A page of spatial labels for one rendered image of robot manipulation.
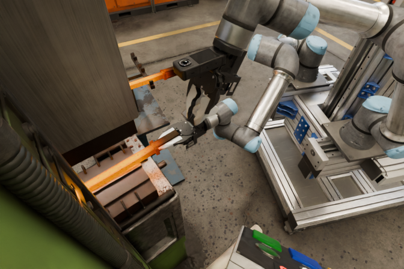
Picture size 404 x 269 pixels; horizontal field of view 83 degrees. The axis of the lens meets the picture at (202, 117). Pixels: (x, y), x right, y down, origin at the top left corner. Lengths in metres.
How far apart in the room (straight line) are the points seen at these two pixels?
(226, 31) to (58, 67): 0.31
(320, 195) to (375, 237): 0.48
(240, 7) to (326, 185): 1.51
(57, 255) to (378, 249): 1.98
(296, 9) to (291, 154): 1.46
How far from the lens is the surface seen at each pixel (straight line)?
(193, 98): 0.56
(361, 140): 1.24
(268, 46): 1.05
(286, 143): 1.94
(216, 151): 2.04
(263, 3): 0.50
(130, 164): 0.80
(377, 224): 2.14
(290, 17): 0.53
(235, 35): 0.49
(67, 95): 0.37
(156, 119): 1.31
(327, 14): 0.72
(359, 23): 0.79
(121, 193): 0.79
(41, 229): 0.20
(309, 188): 1.78
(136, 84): 1.13
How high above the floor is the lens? 1.68
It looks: 47 degrees down
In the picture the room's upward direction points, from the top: straight up
